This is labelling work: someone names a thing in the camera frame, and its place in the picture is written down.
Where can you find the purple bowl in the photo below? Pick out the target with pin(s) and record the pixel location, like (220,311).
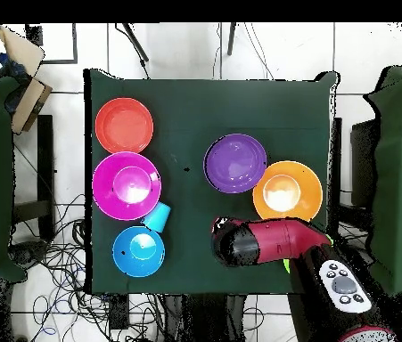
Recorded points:
(234,164)

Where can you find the green bowl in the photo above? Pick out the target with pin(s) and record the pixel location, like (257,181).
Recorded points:
(286,266)

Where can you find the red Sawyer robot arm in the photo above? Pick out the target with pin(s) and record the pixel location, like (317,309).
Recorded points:
(286,238)

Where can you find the large orange bowl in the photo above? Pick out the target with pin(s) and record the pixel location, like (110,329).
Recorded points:
(307,196)

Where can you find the blue cup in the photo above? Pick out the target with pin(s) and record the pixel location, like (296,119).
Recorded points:
(157,215)

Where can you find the blue bowl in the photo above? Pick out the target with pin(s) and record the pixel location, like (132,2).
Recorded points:
(138,256)

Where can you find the dark green table cloth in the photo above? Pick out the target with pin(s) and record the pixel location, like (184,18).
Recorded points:
(204,103)

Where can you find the large magenta bowl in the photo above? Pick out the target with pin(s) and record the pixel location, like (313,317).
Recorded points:
(108,192)

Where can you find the black box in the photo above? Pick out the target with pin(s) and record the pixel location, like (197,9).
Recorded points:
(364,160)

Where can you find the orange-red shallow bowl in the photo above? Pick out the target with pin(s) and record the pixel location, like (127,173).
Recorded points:
(124,125)

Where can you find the black tripod leg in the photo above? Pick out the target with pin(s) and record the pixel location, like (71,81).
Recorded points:
(231,39)
(137,42)

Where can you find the black stand base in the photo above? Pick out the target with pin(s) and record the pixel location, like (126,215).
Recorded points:
(27,253)

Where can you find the cardboard box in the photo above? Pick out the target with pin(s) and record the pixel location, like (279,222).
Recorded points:
(29,103)

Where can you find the black bench frame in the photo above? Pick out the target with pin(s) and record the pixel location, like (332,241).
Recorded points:
(45,160)

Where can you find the black square floor frame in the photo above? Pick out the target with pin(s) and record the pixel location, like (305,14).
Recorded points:
(74,42)

